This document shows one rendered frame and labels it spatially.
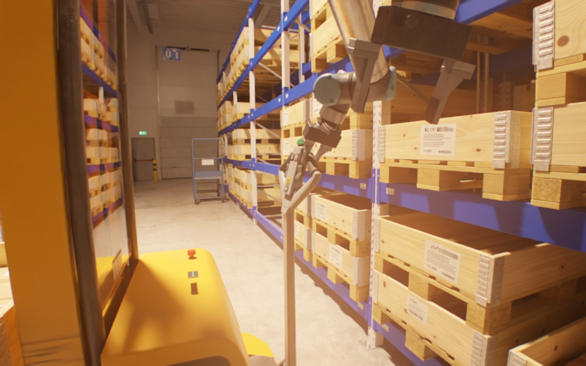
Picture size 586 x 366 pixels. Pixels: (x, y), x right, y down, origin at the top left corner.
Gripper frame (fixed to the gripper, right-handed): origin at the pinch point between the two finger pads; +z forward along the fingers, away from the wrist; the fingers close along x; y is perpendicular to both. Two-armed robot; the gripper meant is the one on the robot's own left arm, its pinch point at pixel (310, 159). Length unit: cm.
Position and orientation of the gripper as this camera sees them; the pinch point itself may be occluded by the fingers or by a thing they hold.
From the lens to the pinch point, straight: 113.9
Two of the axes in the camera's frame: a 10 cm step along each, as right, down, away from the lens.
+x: -9.1, -2.3, -3.6
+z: -3.8, 8.0, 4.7
